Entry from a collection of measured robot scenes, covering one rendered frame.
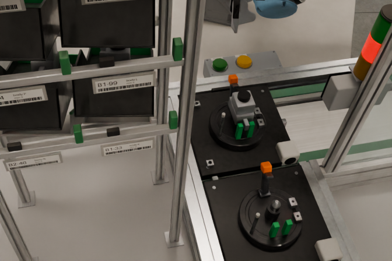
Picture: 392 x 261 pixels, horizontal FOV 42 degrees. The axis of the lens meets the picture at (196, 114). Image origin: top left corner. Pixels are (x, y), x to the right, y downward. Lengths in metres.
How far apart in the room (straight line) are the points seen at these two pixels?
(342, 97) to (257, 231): 0.33
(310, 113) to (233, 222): 0.43
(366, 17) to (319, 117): 1.91
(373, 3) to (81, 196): 2.49
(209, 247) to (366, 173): 0.45
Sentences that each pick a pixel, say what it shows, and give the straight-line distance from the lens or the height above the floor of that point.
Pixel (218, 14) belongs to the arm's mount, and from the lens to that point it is 1.67.
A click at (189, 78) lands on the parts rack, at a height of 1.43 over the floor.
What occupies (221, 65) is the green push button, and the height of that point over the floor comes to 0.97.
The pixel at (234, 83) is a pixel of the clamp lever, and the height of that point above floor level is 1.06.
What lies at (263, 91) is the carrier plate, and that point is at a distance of 1.36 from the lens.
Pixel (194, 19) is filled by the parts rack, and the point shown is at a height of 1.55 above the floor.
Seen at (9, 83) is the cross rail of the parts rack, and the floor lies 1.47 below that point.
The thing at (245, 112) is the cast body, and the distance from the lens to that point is 1.19.
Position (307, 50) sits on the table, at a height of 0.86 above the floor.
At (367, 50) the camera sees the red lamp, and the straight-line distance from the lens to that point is 1.01.
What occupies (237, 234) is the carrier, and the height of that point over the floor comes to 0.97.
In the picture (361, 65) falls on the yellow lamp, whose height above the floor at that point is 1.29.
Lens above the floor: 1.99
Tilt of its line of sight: 52 degrees down
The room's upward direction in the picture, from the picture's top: 7 degrees clockwise
